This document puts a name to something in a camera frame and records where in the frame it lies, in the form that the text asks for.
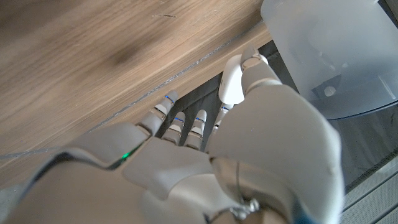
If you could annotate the frosted pitcher with blue lid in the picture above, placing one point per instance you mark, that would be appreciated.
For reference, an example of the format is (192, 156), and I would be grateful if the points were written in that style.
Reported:
(326, 53)

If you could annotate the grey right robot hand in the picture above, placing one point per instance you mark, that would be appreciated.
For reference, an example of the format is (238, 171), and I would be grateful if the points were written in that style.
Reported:
(264, 149)

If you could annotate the wooden table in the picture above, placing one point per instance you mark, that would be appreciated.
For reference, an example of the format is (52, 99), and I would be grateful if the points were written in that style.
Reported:
(168, 80)

